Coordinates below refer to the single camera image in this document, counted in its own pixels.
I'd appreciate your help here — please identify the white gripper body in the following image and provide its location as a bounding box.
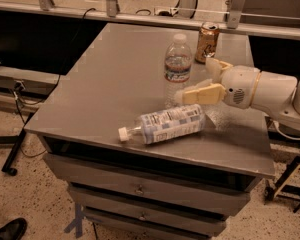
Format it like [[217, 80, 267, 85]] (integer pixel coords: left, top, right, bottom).
[[221, 65, 260, 109]]

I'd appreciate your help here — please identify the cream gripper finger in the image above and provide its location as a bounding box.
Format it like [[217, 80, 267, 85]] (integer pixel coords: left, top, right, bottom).
[[181, 79, 226, 105], [205, 58, 232, 83]]

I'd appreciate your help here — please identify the clear water bottle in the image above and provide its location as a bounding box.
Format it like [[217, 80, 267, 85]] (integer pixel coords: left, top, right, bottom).
[[164, 33, 192, 108]]

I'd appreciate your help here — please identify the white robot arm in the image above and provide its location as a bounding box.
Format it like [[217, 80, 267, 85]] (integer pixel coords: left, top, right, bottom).
[[174, 58, 300, 131]]

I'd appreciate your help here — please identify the blue label plastic bottle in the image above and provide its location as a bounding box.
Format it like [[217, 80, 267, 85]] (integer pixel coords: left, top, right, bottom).
[[118, 104, 206, 145]]

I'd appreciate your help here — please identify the gold soda can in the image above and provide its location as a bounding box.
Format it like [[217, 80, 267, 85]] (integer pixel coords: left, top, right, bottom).
[[195, 22, 220, 63]]

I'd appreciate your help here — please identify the grey drawer cabinet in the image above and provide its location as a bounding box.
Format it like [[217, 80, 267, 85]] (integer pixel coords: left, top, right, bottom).
[[27, 24, 274, 240]]

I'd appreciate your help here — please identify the black yellow stand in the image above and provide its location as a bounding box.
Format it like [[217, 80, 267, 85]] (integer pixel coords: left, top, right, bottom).
[[264, 155, 300, 213]]

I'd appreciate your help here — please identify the blue tape cross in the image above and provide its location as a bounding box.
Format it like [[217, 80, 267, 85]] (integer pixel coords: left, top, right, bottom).
[[64, 203, 84, 239]]

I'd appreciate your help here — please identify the black table leg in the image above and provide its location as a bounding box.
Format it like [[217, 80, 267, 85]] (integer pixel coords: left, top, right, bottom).
[[1, 112, 36, 177]]

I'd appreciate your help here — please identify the black shoe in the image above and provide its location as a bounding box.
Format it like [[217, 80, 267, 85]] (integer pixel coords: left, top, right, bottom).
[[0, 218, 27, 240]]

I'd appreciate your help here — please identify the metal railing frame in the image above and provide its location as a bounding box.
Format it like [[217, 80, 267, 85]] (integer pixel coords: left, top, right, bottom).
[[0, 0, 300, 40]]

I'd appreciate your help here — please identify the black cable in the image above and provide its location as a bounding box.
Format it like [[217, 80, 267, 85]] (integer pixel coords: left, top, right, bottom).
[[9, 7, 97, 158]]

